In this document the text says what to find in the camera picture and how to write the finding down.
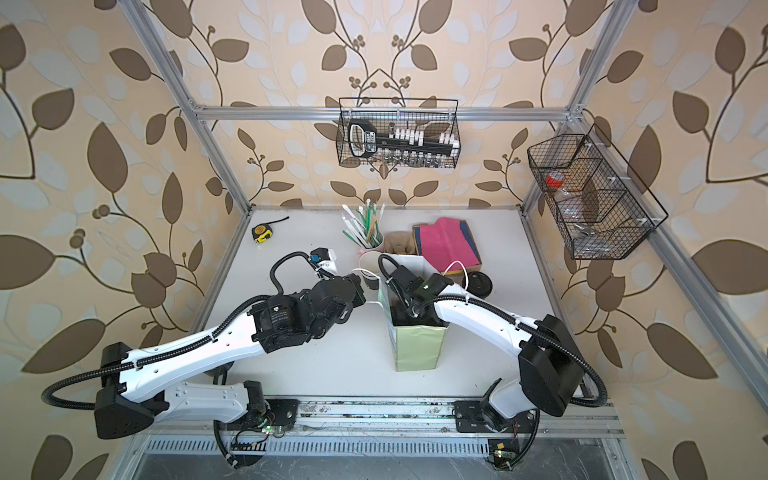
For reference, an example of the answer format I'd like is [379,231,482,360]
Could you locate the black paper cups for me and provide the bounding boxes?
[357,250,382,291]

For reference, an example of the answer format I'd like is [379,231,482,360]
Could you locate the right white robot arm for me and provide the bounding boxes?
[377,254,608,432]

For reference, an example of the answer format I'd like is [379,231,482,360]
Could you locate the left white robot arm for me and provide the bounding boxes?
[41,274,365,439]

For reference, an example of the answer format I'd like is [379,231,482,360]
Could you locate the stacked pulp carriers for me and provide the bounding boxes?
[383,231,418,255]

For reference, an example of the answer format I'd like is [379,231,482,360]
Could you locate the cardboard tray with napkins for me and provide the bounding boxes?
[412,217,482,274]

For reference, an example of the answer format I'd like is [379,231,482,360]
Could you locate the pink cup with straws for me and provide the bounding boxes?
[341,200,386,250]

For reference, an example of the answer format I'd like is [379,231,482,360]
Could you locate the yellow black tape measure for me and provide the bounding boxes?
[251,216,289,244]

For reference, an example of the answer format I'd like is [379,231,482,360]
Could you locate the black tool in basket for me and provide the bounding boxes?
[348,119,378,158]

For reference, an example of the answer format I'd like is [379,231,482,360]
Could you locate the red capped plastic bottle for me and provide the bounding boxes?
[545,170,566,194]

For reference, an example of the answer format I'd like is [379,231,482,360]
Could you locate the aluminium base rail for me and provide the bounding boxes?
[143,395,625,458]

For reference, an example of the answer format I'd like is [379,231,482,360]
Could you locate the back black wire basket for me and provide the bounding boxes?
[335,96,462,169]

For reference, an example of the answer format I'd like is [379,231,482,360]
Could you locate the side black wire basket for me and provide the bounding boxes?
[527,125,668,260]

